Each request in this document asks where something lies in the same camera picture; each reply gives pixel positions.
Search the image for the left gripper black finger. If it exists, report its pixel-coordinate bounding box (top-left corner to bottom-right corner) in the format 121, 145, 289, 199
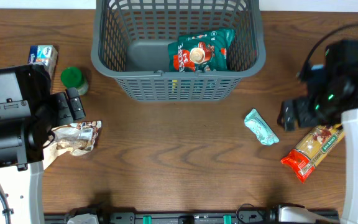
65, 88, 86, 121
54, 92, 73, 126

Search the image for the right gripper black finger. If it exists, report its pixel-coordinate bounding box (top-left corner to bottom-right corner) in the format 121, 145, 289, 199
277, 99, 297, 131
295, 97, 318, 128

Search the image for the grey plastic basket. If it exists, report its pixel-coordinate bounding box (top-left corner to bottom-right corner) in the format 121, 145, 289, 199
91, 0, 266, 101

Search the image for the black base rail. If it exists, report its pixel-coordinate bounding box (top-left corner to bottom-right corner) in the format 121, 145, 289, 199
44, 207, 341, 224

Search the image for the green Nescafe coffee bag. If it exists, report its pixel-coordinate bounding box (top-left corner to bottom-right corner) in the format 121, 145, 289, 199
168, 28, 236, 72

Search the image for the tissue pocket pack bundle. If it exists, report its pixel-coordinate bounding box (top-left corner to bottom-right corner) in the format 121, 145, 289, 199
27, 45, 58, 78

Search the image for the green lid jar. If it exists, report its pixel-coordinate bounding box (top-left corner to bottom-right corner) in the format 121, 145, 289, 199
60, 67, 89, 95

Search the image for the red spaghetti pasta pack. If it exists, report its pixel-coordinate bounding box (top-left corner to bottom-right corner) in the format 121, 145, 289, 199
280, 124, 344, 183

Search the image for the light blue wipes packet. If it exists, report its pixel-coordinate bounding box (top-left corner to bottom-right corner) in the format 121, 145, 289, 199
244, 108, 279, 146

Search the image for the white brown snack pouch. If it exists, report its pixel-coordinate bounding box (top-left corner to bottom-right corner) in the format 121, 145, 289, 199
43, 120, 102, 170

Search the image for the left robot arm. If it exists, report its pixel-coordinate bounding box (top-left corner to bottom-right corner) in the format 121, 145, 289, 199
0, 64, 85, 223

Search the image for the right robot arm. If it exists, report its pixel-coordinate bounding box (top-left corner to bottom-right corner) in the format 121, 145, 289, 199
275, 39, 358, 223

